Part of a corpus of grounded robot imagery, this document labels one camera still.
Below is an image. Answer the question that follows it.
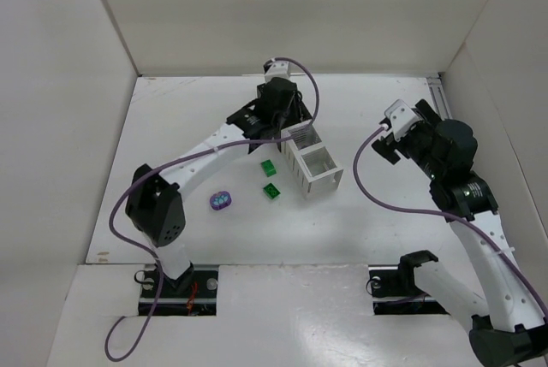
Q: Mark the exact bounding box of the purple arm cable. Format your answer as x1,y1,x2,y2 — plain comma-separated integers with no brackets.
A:
353,122,548,367
104,56,322,363

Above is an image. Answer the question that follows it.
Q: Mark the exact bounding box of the purple flower lego brick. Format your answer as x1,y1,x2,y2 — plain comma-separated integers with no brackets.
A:
209,191,232,211

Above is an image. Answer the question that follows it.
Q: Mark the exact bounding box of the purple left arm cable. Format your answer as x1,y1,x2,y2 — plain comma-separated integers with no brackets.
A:
104,56,322,363

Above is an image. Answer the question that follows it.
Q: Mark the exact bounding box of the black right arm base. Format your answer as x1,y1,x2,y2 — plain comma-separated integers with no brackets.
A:
366,250,448,316

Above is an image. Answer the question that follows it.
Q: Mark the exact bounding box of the white slotted container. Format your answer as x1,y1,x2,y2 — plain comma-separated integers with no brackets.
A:
280,121,343,198

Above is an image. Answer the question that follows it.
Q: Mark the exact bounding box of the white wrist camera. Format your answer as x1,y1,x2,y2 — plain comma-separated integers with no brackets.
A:
384,99,420,142
263,59,291,83

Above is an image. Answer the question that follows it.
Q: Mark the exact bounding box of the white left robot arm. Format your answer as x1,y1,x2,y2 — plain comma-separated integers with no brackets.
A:
122,76,317,292

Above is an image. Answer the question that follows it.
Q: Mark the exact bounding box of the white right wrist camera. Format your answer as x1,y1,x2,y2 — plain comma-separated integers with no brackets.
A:
384,99,420,142

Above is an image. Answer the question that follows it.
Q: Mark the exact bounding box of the black slotted container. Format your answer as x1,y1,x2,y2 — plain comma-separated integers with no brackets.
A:
254,79,312,129

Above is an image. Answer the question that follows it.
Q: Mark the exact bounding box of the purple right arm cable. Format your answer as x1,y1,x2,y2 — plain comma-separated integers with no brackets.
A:
353,122,548,367

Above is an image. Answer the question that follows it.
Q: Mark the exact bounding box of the green 2x2 lego brick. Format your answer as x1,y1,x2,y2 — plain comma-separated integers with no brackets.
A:
260,159,277,177

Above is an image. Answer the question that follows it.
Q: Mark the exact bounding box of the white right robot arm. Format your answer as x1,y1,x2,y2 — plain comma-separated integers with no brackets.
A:
371,99,547,366

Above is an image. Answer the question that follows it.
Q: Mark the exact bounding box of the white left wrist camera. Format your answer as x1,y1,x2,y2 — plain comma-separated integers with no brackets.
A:
263,59,291,83

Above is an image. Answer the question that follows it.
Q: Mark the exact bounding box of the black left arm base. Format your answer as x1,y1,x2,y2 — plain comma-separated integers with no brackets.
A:
134,265,219,317

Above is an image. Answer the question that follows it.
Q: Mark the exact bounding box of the aluminium rail right side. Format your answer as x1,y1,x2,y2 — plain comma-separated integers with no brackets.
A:
426,74,453,119

